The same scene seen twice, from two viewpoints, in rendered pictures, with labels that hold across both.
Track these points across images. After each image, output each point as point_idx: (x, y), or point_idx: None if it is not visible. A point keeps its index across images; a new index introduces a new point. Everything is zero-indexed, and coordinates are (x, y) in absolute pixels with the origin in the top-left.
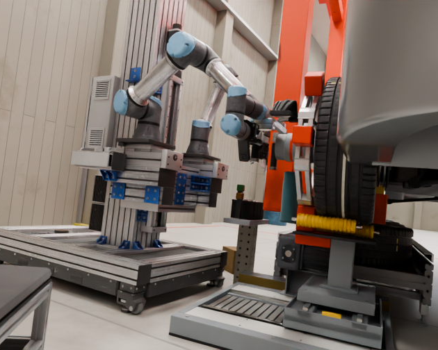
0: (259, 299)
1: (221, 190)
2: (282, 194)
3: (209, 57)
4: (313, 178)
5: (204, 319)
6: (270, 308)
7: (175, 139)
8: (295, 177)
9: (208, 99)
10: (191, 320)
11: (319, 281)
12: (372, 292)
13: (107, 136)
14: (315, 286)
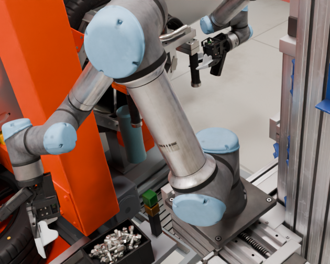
0: (165, 231)
1: (173, 228)
2: (141, 133)
3: None
4: (99, 114)
5: (244, 178)
6: (166, 212)
7: (278, 154)
8: (171, 77)
9: (182, 108)
10: None
11: (129, 174)
12: (105, 153)
13: None
14: (147, 161)
